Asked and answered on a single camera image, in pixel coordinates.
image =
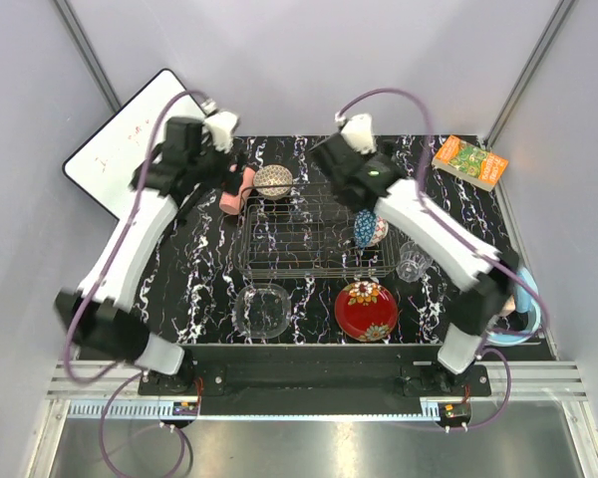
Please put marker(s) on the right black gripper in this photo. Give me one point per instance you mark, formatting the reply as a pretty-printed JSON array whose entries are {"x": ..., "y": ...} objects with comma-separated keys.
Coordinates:
[{"x": 370, "y": 157}]

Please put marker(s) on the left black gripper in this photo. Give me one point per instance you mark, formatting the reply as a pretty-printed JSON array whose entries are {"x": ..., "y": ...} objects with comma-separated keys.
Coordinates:
[{"x": 228, "y": 178}]

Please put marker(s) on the pink plastic cup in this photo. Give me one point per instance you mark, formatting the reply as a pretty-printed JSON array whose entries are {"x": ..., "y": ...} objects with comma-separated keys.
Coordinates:
[{"x": 236, "y": 191}]

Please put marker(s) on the blue orange patterned bowl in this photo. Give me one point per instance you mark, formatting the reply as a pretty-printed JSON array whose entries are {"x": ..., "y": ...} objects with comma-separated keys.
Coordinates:
[{"x": 369, "y": 229}]

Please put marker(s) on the brown patterned ceramic bowl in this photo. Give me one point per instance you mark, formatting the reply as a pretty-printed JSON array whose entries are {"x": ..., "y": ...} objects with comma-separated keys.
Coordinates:
[{"x": 273, "y": 181}]

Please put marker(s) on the clear drinking glass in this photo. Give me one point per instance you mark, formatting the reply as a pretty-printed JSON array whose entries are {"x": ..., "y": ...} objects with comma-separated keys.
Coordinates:
[{"x": 414, "y": 261}]

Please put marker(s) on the red floral plate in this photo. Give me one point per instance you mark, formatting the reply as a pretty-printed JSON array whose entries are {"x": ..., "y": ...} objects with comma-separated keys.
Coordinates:
[{"x": 366, "y": 311}]

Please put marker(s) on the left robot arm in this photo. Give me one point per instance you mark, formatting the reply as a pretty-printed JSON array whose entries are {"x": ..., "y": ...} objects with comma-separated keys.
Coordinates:
[{"x": 184, "y": 156}]

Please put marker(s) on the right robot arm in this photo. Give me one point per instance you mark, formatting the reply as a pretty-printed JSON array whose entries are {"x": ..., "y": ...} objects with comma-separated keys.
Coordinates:
[{"x": 477, "y": 269}]

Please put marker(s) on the orange green book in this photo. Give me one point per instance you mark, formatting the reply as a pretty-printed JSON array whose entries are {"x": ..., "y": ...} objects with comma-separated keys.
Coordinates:
[{"x": 470, "y": 163}]

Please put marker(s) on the white whiteboard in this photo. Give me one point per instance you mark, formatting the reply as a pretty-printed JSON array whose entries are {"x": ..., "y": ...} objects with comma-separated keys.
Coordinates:
[{"x": 104, "y": 165}]

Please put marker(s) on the clear glass square plate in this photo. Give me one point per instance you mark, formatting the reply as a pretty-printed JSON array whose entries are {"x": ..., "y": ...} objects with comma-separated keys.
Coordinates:
[{"x": 262, "y": 311}]

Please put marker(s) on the small pink white plug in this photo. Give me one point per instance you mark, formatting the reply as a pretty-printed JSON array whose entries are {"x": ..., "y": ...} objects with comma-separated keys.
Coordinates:
[{"x": 507, "y": 308}]

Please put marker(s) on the light blue headphones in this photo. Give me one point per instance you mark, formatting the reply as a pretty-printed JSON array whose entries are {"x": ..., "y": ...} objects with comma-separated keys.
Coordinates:
[{"x": 518, "y": 327}]

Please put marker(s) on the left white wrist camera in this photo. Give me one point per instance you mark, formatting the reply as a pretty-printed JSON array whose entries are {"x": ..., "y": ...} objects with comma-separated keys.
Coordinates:
[{"x": 221, "y": 126}]

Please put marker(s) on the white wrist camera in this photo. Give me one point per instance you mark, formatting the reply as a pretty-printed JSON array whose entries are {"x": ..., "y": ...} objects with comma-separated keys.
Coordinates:
[
  {"x": 221, "y": 126},
  {"x": 357, "y": 131}
]

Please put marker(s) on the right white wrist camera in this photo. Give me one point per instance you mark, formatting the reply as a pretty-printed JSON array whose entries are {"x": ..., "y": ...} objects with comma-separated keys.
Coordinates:
[{"x": 357, "y": 131}]

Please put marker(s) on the wire dish rack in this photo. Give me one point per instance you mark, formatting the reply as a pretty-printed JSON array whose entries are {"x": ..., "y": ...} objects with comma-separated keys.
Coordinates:
[{"x": 306, "y": 233}]

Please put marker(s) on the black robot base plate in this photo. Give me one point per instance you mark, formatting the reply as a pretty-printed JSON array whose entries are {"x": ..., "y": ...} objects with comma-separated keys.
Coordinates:
[{"x": 411, "y": 369}]

